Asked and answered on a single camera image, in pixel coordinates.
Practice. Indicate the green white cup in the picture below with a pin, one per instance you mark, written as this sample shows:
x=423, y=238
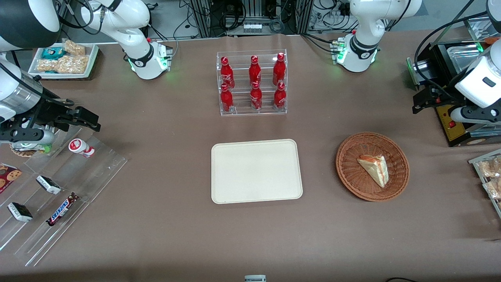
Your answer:
x=29, y=149

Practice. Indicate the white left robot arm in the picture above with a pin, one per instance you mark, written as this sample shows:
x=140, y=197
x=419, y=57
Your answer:
x=368, y=23

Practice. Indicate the white label device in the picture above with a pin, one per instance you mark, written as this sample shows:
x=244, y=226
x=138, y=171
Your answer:
x=255, y=278

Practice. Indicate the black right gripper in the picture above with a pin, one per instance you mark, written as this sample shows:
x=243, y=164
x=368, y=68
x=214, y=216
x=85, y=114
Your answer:
x=47, y=111

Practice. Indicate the snickers chocolate bar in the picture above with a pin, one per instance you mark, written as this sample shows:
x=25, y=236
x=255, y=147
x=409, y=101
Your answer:
x=62, y=210

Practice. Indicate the brown wicker basket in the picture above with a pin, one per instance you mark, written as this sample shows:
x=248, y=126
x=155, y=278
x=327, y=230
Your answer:
x=352, y=172

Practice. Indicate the white power strip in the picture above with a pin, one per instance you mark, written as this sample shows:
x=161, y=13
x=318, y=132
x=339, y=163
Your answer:
x=252, y=27

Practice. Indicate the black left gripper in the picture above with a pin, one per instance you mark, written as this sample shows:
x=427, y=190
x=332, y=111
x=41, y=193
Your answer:
x=441, y=98

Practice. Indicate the red cola bottle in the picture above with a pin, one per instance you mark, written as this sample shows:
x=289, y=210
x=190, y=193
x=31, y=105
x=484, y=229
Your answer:
x=279, y=68
x=256, y=98
x=226, y=100
x=227, y=72
x=279, y=97
x=255, y=70

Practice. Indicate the white rectangular snack tray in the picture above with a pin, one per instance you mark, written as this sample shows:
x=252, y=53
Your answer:
x=91, y=58

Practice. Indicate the grey snack tray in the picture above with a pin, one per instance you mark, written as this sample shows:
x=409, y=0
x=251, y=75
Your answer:
x=475, y=162

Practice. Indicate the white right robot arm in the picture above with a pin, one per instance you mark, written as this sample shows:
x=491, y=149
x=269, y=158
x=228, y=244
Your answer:
x=133, y=23

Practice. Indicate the black food warmer machine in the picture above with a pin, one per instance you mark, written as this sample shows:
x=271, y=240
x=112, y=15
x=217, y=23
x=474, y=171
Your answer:
x=446, y=129

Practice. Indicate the small clear bag of snacks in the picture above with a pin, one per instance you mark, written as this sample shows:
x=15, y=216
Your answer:
x=74, y=47

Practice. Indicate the black white snack bar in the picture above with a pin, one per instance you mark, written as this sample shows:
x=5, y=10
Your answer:
x=48, y=184
x=19, y=212

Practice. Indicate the white red yogurt bottle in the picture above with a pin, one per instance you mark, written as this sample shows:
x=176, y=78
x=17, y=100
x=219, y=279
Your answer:
x=80, y=147

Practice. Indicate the red cookie pack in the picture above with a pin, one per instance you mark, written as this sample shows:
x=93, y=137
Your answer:
x=8, y=176

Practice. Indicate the clear bag of pastries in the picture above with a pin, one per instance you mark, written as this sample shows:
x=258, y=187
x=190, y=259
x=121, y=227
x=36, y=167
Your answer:
x=491, y=167
x=494, y=188

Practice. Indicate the teal snack packet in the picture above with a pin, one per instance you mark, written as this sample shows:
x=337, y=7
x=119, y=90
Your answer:
x=52, y=53

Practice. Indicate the clear acrylic bottle rack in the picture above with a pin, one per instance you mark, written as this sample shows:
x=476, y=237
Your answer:
x=240, y=80

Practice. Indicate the cream plastic tray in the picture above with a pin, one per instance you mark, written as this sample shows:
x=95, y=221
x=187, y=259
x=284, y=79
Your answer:
x=256, y=171

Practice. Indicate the orange fried food piece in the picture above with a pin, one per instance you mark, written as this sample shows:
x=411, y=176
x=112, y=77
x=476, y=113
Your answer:
x=494, y=40

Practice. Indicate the triangular sandwich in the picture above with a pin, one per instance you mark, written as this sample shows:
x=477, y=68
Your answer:
x=375, y=168

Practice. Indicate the large clear bag of snacks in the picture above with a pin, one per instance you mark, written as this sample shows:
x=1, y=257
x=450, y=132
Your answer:
x=66, y=64

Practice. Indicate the clear acrylic stepped display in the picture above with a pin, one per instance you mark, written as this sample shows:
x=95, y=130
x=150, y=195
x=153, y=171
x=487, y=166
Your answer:
x=78, y=180

